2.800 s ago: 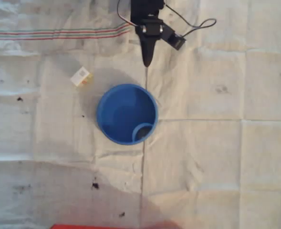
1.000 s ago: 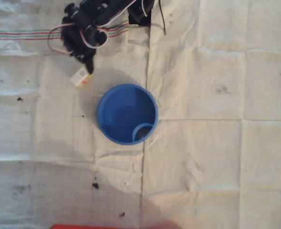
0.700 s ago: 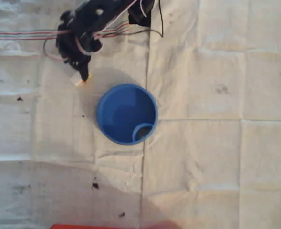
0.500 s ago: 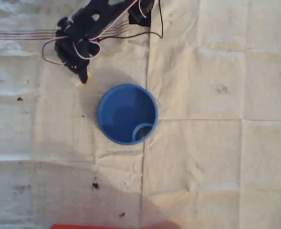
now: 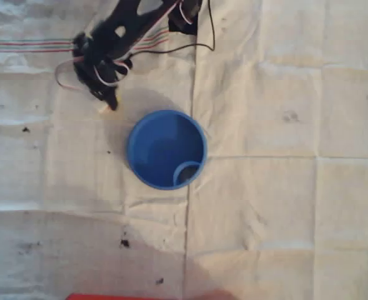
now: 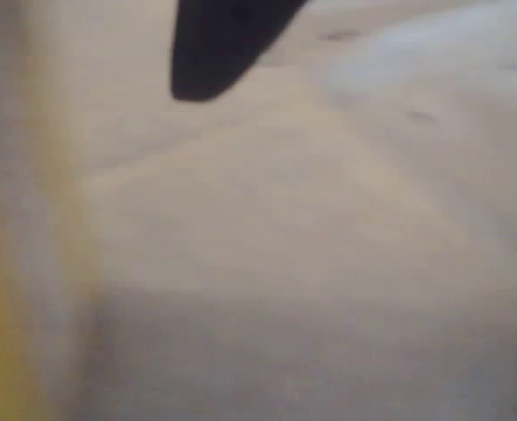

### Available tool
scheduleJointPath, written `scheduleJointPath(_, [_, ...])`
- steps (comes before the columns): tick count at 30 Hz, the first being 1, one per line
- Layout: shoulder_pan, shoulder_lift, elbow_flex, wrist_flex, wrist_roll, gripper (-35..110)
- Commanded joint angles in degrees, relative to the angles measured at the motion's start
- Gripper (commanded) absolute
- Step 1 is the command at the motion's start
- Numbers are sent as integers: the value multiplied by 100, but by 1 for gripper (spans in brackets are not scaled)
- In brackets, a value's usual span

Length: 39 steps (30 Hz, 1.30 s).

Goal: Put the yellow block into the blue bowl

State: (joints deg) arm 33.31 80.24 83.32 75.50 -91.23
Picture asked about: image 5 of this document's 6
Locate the red flat object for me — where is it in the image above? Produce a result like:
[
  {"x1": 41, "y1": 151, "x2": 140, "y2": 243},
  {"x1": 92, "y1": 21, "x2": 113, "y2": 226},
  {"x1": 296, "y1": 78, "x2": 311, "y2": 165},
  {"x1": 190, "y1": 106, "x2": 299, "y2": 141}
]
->
[{"x1": 65, "y1": 291, "x2": 234, "y2": 300}]

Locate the white red servo cable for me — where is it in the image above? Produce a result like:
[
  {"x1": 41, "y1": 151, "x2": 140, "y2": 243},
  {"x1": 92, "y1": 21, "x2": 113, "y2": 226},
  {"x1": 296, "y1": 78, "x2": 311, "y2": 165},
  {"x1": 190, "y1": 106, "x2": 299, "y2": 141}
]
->
[
  {"x1": 121, "y1": 0, "x2": 194, "y2": 59},
  {"x1": 54, "y1": 59, "x2": 122, "y2": 92}
]

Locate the blue plastic cup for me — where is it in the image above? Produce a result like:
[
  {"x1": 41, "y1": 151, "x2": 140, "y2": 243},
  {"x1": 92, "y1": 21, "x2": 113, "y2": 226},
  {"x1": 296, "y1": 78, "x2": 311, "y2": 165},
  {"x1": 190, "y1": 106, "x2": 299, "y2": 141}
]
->
[{"x1": 126, "y1": 109, "x2": 209, "y2": 191}]

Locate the white cloth with coloured stripes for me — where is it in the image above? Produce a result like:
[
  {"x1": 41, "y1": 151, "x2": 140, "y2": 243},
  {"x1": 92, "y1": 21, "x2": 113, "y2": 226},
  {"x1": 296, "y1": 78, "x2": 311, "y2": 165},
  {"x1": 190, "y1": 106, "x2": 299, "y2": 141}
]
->
[{"x1": 0, "y1": 0, "x2": 368, "y2": 300}]

